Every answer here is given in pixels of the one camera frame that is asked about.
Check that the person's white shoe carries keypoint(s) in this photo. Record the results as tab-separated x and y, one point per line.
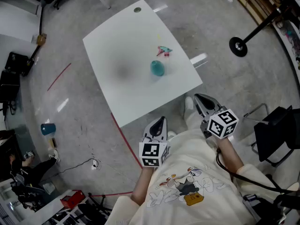
188	102
171	134

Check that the person's white left shoe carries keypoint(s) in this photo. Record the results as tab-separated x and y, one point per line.
171	134

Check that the white cluttered counter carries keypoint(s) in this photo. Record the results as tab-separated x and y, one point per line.
290	46

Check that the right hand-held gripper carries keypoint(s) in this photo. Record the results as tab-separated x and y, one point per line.
222	123

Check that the wooden frame rack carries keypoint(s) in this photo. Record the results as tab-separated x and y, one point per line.
243	1

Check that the white plastic cup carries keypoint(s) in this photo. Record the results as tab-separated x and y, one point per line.
49	187

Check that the red floor tape strip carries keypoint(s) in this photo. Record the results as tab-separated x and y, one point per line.
110	194
126	139

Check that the cream trousers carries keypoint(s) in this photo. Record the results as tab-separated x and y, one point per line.
192	121

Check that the cream printed t-shirt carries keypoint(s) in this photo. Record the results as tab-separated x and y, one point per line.
187	196

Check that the white storage rack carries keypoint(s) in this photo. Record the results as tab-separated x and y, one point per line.
44	210

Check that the person's right forearm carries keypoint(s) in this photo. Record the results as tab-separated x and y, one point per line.
228	153

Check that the brown cardboard box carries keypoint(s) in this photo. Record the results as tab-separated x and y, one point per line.
41	39

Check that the black stanchion with round base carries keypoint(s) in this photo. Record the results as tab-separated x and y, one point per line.
237	46

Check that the black grey gear pack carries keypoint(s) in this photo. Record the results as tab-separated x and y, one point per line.
264	210

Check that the black equipment case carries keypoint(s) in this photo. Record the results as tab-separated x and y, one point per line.
16	63
9	85

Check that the person's white right shoe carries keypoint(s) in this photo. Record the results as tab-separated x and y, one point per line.
188	102

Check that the white power strip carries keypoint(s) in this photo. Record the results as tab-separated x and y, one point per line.
95	165

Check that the red box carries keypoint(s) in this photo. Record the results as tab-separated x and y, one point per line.
72	199

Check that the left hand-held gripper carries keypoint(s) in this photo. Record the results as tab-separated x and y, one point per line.
150	150

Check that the small wooden block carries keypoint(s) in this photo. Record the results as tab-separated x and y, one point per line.
52	142

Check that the black metal-frame chair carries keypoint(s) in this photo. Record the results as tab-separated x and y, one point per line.
274	132

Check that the teal waste bin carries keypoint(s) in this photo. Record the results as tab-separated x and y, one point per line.
48	129

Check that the person's left forearm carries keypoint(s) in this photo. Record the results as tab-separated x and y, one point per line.
143	184

